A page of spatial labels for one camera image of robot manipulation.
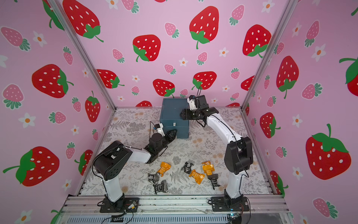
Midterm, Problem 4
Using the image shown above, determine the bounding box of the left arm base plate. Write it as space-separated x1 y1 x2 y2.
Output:
100 197 139 213

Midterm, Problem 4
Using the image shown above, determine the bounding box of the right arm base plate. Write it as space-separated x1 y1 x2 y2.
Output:
208 196 250 212

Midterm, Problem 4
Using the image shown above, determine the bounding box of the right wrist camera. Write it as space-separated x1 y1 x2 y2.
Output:
187 95 197 111

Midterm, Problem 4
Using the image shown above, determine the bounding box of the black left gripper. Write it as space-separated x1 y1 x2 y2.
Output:
155 129 177 156

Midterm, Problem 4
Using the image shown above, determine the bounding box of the aluminium corner post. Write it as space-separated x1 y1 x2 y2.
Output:
49 0 117 111
241 0 298 112

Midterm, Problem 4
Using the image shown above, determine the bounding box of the aluminium front rail frame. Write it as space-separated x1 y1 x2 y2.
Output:
52 195 295 224

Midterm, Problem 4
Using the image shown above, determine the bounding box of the orange cookie packet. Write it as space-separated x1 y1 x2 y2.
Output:
157 162 171 177
202 161 215 176
189 169 205 185

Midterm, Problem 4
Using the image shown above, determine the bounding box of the teal drawer cabinet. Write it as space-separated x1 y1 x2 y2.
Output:
159 98 189 139

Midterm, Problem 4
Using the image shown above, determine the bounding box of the aluminium corner post left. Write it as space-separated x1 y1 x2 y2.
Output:
49 0 117 111

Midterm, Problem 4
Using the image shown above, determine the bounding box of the orange cookie packet left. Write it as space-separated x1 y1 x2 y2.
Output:
157 162 171 177

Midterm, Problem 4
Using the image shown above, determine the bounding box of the black cookie packet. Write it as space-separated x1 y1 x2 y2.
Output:
148 173 160 184
153 180 169 195
208 174 220 190
181 161 194 174

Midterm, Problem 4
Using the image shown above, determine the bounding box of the orange cookie packet centre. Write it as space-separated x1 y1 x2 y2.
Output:
189 169 205 185

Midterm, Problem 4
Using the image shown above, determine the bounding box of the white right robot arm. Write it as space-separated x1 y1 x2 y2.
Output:
180 95 253 200

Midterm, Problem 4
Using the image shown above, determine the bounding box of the aluminium corner post right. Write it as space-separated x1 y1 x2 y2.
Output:
241 0 298 112

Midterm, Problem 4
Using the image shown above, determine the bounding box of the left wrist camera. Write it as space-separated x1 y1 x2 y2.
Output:
153 123 165 136

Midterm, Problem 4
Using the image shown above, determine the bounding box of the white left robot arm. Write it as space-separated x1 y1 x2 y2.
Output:
93 129 177 203

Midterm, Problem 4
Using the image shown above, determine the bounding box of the orange cookie packet right top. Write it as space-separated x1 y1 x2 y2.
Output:
202 161 215 176

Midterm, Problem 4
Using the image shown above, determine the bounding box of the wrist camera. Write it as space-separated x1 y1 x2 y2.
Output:
153 123 165 136
187 95 197 111

